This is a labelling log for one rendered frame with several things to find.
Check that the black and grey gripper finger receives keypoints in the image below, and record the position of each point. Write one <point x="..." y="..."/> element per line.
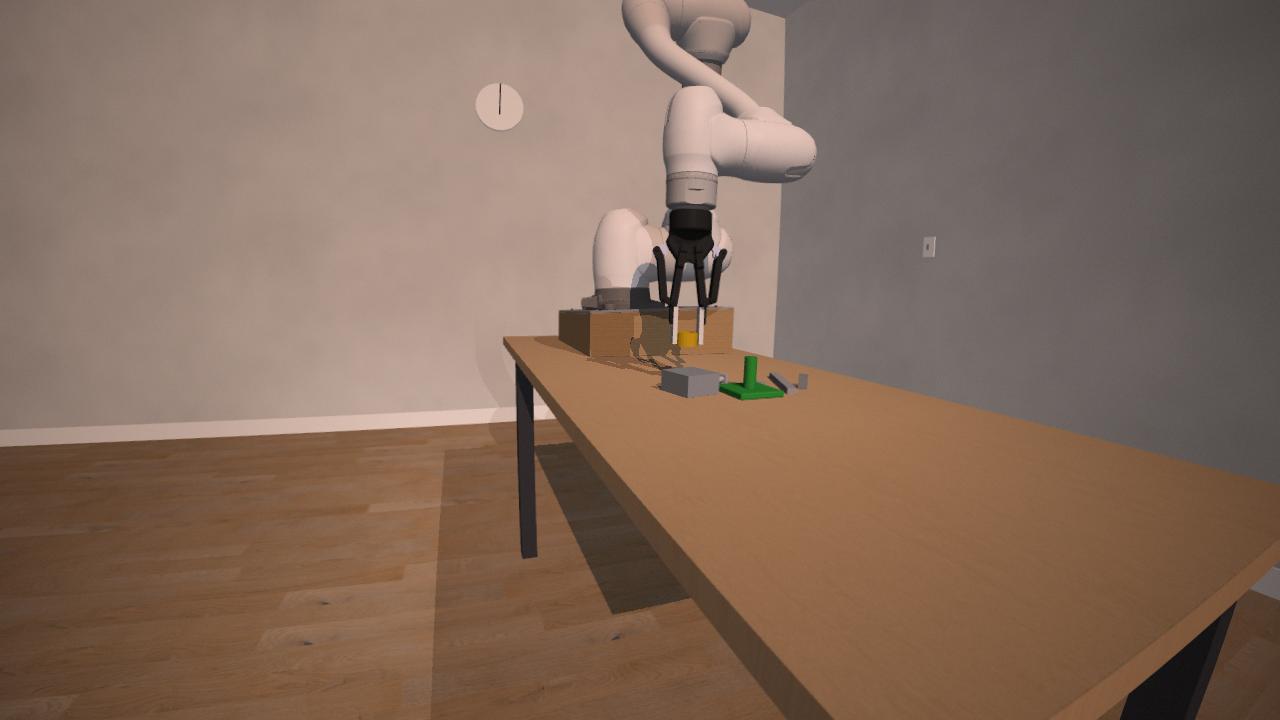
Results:
<point x="703" y="302"/>
<point x="659" y="253"/>

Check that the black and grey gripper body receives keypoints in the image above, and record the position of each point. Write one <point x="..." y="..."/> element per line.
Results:
<point x="691" y="226"/>

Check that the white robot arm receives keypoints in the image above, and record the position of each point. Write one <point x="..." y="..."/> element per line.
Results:
<point x="700" y="142"/>

